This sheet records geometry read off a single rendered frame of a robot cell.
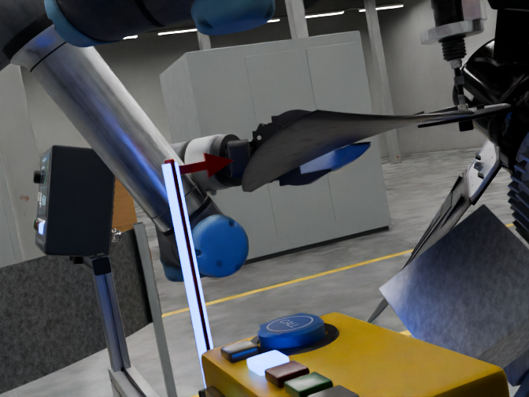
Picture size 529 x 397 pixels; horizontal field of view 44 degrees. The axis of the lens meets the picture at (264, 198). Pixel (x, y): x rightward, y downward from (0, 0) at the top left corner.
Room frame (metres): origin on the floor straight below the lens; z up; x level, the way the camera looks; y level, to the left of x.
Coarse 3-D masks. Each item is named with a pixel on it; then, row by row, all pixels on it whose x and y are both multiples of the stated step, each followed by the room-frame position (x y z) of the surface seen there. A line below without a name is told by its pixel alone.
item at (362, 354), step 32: (352, 320) 0.40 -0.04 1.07; (288, 352) 0.36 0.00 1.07; (320, 352) 0.35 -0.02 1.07; (352, 352) 0.34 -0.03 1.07; (384, 352) 0.34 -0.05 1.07; (416, 352) 0.33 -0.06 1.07; (448, 352) 0.32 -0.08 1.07; (224, 384) 0.36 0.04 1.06; (256, 384) 0.32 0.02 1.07; (352, 384) 0.30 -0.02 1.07; (384, 384) 0.29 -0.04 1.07; (416, 384) 0.29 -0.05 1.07; (448, 384) 0.28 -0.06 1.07; (480, 384) 0.28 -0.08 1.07
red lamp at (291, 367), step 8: (272, 368) 0.33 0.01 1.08; (280, 368) 0.32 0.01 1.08; (288, 368) 0.32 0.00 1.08; (296, 368) 0.32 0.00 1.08; (304, 368) 0.32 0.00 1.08; (272, 376) 0.32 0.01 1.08; (280, 376) 0.31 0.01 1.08; (288, 376) 0.31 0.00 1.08; (296, 376) 0.31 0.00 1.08; (280, 384) 0.31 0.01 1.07
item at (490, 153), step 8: (488, 144) 0.85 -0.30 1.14; (480, 152) 0.87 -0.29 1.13; (488, 152) 0.83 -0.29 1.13; (496, 152) 0.80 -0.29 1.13; (480, 160) 0.85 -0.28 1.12; (488, 160) 0.82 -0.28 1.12; (496, 160) 0.79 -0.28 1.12; (472, 168) 0.87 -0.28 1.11; (488, 168) 0.80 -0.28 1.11; (496, 168) 0.78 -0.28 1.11; (472, 176) 0.85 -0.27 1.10; (488, 176) 0.79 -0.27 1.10; (472, 184) 0.83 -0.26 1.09; (480, 184) 0.80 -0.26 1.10; (472, 192) 0.82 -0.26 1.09; (472, 200) 0.81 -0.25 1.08
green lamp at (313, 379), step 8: (304, 376) 0.31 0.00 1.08; (312, 376) 0.30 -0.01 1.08; (320, 376) 0.30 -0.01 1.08; (288, 384) 0.30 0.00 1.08; (296, 384) 0.30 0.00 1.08; (304, 384) 0.29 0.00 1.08; (312, 384) 0.29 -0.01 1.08; (320, 384) 0.29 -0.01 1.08; (328, 384) 0.29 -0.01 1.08; (288, 392) 0.30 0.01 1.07; (296, 392) 0.29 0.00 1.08; (304, 392) 0.29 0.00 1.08; (312, 392) 0.29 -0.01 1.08
